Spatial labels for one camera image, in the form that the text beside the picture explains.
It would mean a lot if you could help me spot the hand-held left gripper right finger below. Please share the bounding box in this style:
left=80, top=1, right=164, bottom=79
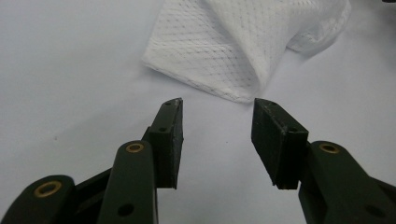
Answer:
left=251, top=97, right=396, bottom=224

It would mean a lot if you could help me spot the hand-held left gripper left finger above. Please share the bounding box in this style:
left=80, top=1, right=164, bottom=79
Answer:
left=96, top=97, right=185, bottom=224

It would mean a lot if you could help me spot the white mesh zip jacket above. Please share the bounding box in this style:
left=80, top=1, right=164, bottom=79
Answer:
left=142, top=0, right=353, bottom=105

